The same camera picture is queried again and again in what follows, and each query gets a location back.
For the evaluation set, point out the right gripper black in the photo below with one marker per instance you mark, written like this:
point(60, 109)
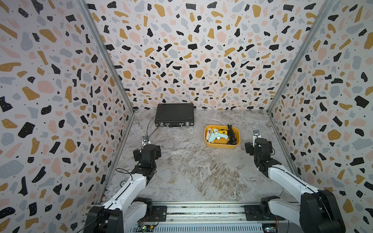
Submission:
point(249, 148)

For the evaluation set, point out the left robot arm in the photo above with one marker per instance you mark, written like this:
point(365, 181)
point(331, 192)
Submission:
point(126, 208)

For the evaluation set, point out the mint green hot glue gun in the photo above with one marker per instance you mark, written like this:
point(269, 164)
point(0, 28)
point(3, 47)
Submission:
point(217, 135)

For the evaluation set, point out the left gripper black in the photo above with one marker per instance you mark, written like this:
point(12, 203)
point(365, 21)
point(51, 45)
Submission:
point(136, 154)

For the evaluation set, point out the white hot glue gun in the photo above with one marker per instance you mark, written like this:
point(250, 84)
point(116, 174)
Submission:
point(208, 134)

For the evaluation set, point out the black briefcase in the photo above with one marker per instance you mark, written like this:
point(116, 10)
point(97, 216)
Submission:
point(174, 115)

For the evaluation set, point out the yellow plastic storage box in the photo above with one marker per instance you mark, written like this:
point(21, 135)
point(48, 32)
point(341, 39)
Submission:
point(232, 132)

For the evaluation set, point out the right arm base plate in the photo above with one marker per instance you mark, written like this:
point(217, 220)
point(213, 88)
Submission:
point(254, 213)

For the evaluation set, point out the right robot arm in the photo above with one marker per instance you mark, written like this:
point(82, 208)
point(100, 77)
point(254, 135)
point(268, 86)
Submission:
point(317, 211)

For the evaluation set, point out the round metal floor disc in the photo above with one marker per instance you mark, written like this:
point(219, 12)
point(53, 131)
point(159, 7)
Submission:
point(123, 183)

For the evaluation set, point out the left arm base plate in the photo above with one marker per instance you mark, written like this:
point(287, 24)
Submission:
point(155, 214)

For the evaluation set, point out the yellow hot glue gun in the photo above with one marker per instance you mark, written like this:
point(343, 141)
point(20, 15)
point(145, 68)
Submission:
point(221, 140)

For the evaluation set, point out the aluminium mounting rail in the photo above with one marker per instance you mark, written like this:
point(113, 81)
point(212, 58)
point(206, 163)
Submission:
point(211, 218)

